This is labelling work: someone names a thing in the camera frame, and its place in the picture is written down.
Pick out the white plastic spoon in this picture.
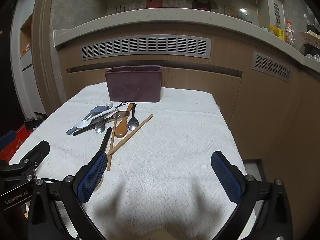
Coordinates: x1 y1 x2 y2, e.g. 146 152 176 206
75 108 118 129

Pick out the grey stone counter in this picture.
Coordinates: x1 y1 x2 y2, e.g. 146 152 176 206
53 7 320 74

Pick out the short grey vent grille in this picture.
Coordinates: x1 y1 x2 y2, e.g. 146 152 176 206
251 51 293 83

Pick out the long grey vent grille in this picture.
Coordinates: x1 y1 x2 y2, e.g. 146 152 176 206
80 34 212 62

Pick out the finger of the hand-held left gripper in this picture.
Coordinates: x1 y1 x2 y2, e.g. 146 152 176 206
19 141 50 178

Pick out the grey blue rice paddle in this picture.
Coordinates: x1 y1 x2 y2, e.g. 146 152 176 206
66 105 109 135

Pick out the black handled metal spoon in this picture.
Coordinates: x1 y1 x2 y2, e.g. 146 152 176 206
127 103 140 131
72 122 106 137

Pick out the orange capped bottle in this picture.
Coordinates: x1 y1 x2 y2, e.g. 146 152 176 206
285 20 295 46

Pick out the blue object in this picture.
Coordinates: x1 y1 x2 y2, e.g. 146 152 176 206
0 130 16 151

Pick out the white textured towel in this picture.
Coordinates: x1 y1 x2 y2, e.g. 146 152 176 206
6 81 258 240

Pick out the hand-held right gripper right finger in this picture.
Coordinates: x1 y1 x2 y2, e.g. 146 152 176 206
211 151 293 240

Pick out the red cardboard box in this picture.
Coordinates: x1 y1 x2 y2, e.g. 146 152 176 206
0 124 42 167

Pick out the wooden chopstick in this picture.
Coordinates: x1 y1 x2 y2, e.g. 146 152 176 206
107 115 154 156
107 114 154 155
107 109 119 172

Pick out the white shelf unit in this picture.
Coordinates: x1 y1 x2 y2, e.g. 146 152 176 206
10 0 63 120

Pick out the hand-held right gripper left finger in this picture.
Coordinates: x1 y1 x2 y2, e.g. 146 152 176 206
25 151 108 240

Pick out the wooden cabinet front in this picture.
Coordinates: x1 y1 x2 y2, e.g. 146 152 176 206
54 21 320 200

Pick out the metal smiley face spoon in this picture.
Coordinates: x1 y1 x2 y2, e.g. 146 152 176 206
104 111 129 123

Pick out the purple plastic utensil holder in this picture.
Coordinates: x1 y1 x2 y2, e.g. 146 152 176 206
104 66 164 103

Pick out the brown wooden rice spoon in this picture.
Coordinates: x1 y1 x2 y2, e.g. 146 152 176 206
114 104 134 138

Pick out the glass dome cover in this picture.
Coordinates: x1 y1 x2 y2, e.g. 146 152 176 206
230 7 263 28

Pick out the black handled utensil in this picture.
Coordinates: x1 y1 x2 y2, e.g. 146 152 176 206
99 127 113 153

